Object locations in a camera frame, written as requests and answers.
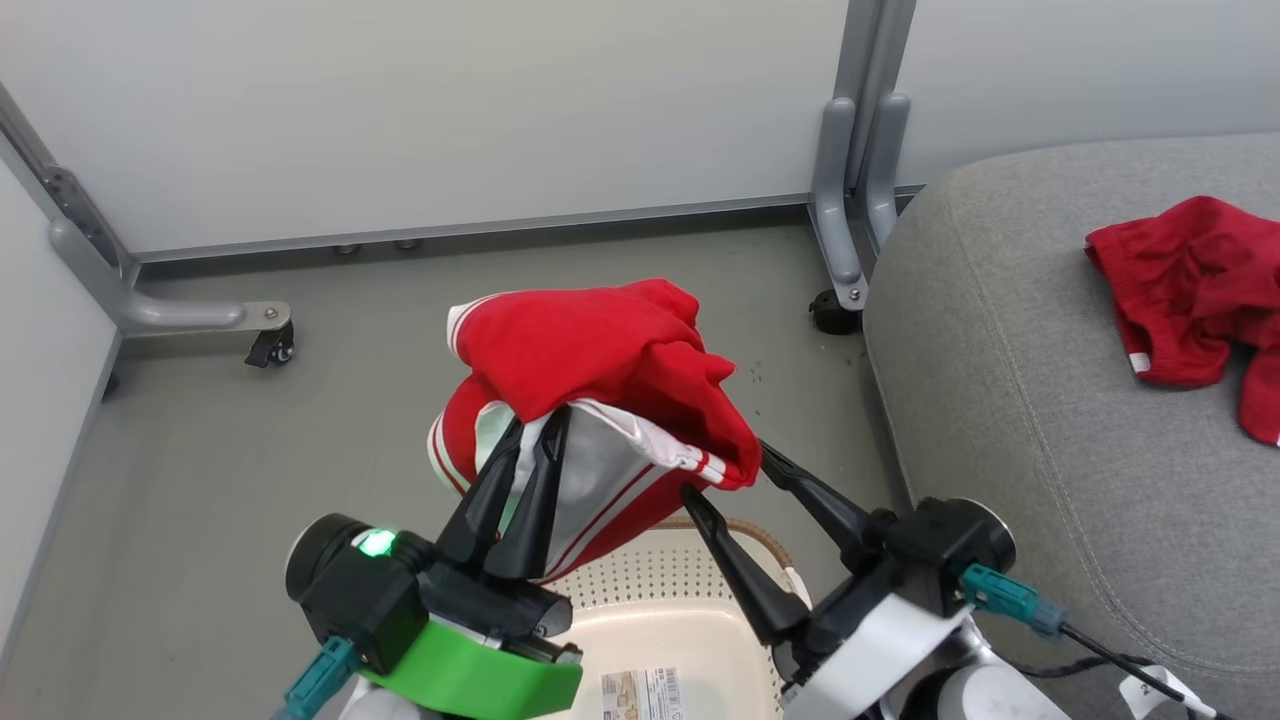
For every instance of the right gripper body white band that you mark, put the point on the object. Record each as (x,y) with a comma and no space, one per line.
(860,640)

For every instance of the cream perforated laundry basket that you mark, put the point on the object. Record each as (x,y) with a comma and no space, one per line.
(650,620)

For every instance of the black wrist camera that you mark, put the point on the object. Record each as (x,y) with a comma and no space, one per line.
(350,590)
(950,545)

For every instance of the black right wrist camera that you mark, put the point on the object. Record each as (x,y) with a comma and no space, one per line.
(950,545)

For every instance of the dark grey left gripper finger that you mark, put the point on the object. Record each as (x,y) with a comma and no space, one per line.
(480,510)
(535,510)

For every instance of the grey metal partition post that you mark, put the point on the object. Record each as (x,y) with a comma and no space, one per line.
(868,50)
(70,205)

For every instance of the black caster wheel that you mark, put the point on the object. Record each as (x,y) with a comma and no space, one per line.
(833,312)
(272,347)

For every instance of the grey fabric sofa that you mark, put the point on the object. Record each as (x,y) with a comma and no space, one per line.
(1000,350)

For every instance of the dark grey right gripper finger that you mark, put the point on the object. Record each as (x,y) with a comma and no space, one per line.
(825,505)
(745,570)

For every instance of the grey metal partition foot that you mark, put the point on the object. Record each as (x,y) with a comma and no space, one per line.
(170,315)
(885,170)
(835,200)

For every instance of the grey partition bottom rail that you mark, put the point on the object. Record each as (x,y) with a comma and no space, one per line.
(480,232)

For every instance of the plain red garment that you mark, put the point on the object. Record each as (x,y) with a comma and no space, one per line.
(1190,290)

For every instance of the printed paper label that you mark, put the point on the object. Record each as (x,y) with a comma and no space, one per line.
(642,695)

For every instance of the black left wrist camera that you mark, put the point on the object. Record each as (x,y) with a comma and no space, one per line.
(350,590)

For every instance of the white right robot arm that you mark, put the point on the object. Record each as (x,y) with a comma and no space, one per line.
(990,695)

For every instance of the red and white striped garment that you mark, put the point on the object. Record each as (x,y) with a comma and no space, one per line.
(600,350)

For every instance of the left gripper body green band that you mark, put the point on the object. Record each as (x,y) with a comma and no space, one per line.
(470,670)

